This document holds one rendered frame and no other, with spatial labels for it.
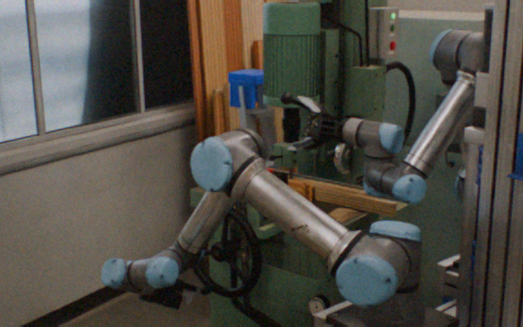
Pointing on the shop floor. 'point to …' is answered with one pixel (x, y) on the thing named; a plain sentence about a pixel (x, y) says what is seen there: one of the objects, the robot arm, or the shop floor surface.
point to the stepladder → (252, 91)
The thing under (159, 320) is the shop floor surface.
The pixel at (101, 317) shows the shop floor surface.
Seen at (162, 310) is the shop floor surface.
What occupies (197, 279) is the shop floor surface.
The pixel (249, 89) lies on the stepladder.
